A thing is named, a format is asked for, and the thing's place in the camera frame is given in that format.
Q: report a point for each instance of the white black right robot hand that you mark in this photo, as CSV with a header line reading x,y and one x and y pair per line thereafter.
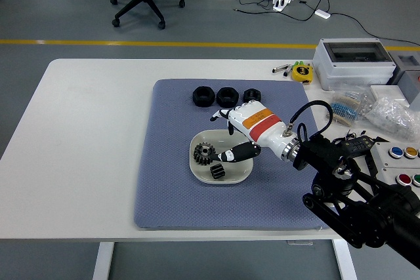
x,y
262,126

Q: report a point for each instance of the small black gear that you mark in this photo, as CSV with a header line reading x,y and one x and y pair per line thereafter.
x,y
217,172

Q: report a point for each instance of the large black gear metal hub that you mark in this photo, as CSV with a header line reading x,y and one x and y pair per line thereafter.
x,y
201,159

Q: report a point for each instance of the small black hex nut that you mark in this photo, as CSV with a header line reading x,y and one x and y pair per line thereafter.
x,y
249,93

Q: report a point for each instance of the large black hex nut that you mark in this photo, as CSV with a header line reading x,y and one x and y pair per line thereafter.
x,y
222,99
197,99

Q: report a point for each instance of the grey push-button control box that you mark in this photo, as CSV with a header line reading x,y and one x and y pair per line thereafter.
x,y
387,163

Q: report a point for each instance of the white flat box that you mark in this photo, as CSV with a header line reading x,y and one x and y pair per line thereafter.
x,y
388,91

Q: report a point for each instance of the dark grey box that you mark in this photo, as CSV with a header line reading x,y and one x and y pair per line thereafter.
x,y
410,76

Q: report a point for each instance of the white square plate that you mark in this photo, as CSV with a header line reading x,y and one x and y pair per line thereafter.
x,y
236,172

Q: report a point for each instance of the silver black small tool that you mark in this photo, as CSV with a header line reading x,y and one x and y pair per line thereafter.
x,y
279,69

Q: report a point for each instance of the yellow tape measure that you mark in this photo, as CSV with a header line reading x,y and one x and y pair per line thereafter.
x,y
302,73

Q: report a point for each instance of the green tipped connector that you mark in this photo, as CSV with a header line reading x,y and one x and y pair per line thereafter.
x,y
298,63

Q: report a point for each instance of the bag of blue resistors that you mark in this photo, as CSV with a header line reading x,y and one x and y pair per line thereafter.
x,y
344,111

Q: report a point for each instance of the blue-grey textured mat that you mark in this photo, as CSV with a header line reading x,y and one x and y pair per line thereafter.
x,y
229,204

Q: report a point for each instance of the black digital meter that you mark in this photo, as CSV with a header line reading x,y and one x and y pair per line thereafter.
x,y
359,145

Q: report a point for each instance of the white power strip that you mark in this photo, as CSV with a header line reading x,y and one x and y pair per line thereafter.
x,y
281,2

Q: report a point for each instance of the white adapter block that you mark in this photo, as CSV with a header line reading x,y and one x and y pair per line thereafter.
x,y
322,13

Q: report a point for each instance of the bag of clear parts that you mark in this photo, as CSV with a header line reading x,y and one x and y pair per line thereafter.
x,y
393,119

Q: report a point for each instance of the white table leg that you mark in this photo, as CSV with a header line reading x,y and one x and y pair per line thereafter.
x,y
346,263
103,260

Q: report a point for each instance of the grey electrical enclosure box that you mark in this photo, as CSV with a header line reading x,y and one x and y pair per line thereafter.
x,y
354,70

